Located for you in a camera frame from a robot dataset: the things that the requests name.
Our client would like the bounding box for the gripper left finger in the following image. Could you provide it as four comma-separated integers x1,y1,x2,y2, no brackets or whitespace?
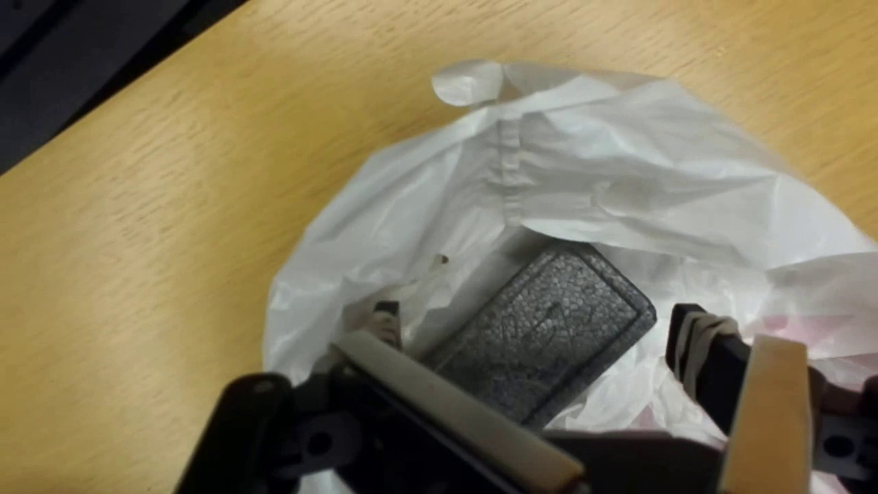
330,299,590,494

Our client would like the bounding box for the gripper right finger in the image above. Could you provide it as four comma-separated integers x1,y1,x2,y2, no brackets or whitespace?
667,301,817,494

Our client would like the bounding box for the black foam block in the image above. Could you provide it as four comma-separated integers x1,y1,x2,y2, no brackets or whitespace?
424,242,658,432

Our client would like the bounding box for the white orange striped plastic bag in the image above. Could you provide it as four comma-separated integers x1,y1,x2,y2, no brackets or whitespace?
260,57,878,494

